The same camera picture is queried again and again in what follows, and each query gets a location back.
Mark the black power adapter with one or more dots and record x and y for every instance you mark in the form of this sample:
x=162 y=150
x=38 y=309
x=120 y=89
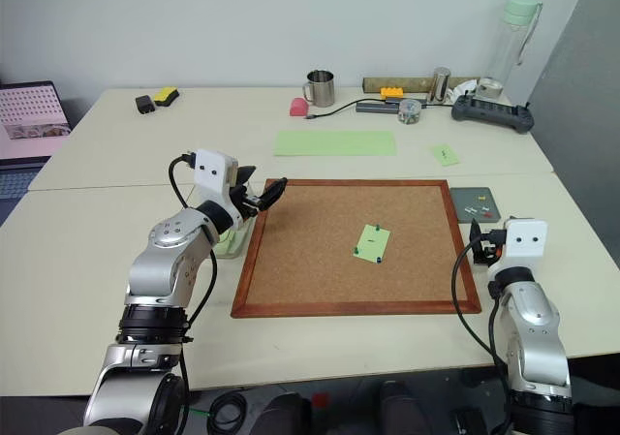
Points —
x=145 y=104

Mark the clear plastic box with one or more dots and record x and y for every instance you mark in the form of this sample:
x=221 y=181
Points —
x=235 y=246

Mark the long brown wooden strip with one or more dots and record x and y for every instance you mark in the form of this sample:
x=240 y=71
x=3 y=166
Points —
x=412 y=84

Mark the small green sticky note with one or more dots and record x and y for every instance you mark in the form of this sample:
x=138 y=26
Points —
x=372 y=244

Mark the clear bottle green lid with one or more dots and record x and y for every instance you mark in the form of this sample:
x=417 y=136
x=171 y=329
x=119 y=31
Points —
x=513 y=42

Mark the laptop with pink screen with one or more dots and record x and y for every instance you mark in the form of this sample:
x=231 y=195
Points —
x=29 y=120

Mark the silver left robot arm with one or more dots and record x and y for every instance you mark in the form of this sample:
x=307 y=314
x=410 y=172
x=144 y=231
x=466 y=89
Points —
x=160 y=270

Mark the dark rounded shape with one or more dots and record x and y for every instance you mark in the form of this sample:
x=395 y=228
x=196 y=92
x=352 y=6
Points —
x=402 y=408
x=283 y=415

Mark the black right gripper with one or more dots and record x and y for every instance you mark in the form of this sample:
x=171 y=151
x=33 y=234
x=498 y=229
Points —
x=484 y=256

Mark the wood framed cork board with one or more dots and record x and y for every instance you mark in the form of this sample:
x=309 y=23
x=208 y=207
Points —
x=315 y=241

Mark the pink eraser block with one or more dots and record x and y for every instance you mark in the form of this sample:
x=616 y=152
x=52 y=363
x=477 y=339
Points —
x=298 y=107

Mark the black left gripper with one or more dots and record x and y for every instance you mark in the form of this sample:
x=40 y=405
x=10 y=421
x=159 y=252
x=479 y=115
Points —
x=244 y=202

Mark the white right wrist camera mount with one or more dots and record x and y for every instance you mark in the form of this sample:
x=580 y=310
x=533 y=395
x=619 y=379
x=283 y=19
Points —
x=525 y=251

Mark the yellow black sponge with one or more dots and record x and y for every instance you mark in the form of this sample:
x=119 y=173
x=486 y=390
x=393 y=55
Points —
x=166 y=96

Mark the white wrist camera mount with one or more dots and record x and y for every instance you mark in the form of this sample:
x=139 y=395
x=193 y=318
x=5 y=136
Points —
x=525 y=251
x=213 y=171

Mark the grey usb hub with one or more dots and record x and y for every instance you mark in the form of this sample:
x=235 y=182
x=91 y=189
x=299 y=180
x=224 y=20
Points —
x=378 y=107

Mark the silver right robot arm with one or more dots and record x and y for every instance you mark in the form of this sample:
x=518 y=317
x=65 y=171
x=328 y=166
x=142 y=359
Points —
x=533 y=323

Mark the small red object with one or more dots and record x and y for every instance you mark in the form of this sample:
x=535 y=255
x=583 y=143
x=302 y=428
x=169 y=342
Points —
x=320 y=400

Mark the grey tray with pushpins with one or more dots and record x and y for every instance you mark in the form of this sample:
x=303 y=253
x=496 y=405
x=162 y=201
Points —
x=472 y=202

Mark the white crumpled paper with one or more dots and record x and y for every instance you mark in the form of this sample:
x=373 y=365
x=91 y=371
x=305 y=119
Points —
x=464 y=90

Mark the yellow toy brick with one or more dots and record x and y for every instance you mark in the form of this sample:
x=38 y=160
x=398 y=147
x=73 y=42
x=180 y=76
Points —
x=392 y=93

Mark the grey partition panel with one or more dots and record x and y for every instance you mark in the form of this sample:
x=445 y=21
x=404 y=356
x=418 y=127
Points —
x=581 y=115

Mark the small loose green note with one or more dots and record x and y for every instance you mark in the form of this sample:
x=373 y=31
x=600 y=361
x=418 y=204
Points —
x=444 y=155

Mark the grey remote controller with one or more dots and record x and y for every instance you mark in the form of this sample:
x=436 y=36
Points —
x=491 y=114

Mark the large green paper sheet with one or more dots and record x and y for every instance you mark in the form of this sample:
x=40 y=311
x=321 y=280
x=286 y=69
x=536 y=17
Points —
x=334 y=143

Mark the steel cylinder tumbler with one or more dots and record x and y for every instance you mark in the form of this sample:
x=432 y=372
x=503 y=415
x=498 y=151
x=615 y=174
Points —
x=440 y=86

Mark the clear plastic round container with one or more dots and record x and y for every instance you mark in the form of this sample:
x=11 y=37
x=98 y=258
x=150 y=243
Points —
x=409 y=112

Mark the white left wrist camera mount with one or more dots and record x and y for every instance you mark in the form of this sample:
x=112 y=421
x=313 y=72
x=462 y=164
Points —
x=213 y=171

